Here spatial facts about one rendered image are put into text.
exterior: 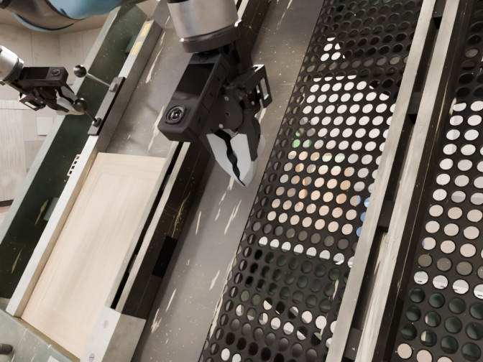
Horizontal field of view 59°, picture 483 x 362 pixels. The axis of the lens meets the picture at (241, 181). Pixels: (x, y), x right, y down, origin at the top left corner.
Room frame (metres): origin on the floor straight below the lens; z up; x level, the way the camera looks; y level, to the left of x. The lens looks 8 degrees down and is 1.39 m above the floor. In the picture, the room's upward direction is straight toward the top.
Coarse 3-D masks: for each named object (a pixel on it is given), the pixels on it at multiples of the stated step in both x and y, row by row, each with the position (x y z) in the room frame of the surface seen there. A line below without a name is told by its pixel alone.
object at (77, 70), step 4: (76, 68) 1.27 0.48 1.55; (80, 68) 1.27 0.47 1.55; (84, 68) 1.28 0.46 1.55; (76, 72) 1.27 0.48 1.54; (80, 72) 1.27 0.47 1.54; (84, 72) 1.27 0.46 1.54; (76, 76) 1.28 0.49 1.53; (80, 76) 1.27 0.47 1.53; (84, 76) 1.28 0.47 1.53; (88, 76) 1.29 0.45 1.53; (92, 76) 1.29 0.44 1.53; (96, 80) 1.29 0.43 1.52; (100, 80) 1.29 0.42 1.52; (104, 84) 1.30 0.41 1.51; (108, 84) 1.30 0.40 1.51; (112, 84) 1.30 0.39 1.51; (116, 84) 1.31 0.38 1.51; (112, 88) 1.30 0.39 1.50
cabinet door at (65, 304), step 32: (96, 160) 1.22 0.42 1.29; (128, 160) 1.12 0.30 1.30; (160, 160) 1.04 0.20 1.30; (96, 192) 1.14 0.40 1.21; (128, 192) 1.06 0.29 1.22; (96, 224) 1.07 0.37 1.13; (128, 224) 0.99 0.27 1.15; (64, 256) 1.08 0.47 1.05; (96, 256) 1.00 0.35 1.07; (64, 288) 1.01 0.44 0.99; (96, 288) 0.94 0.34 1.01; (32, 320) 1.01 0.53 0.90; (64, 320) 0.94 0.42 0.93; (96, 320) 0.89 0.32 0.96
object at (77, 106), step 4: (76, 100) 1.16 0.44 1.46; (80, 100) 1.16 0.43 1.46; (84, 100) 1.17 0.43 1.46; (76, 104) 1.15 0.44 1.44; (80, 104) 1.15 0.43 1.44; (84, 104) 1.16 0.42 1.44; (76, 108) 1.16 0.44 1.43; (80, 108) 1.16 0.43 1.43; (84, 108) 1.16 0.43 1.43; (88, 112) 1.20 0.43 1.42; (92, 116) 1.23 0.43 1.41; (96, 120) 1.25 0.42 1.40; (96, 124) 1.25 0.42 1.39
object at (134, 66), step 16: (144, 48) 1.37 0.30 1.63; (128, 64) 1.35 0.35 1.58; (144, 64) 1.37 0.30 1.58; (128, 80) 1.32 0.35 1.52; (128, 96) 1.32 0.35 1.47; (112, 112) 1.28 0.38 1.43; (112, 128) 1.27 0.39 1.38; (96, 144) 1.23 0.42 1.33; (80, 160) 1.23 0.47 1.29; (80, 176) 1.19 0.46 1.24; (64, 192) 1.19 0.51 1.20; (64, 208) 1.15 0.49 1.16; (48, 224) 1.16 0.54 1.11; (64, 224) 1.15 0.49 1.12; (48, 240) 1.12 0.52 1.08; (32, 256) 1.12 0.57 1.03; (48, 256) 1.11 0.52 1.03; (32, 272) 1.08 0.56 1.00; (32, 288) 1.08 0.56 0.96; (16, 304) 1.05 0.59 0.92
